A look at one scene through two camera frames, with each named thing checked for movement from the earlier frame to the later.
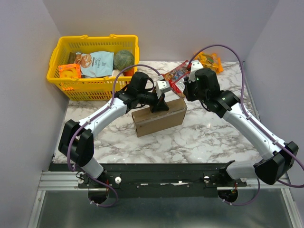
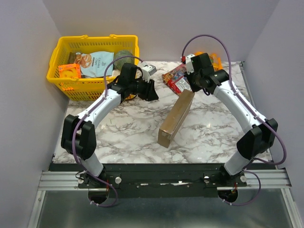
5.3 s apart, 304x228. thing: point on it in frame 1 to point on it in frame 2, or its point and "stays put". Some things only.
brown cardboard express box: x=147 y=122 to x=175 y=118
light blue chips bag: x=96 y=64 stays put
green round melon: x=123 y=59 stays put
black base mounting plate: x=158 y=180 stays put
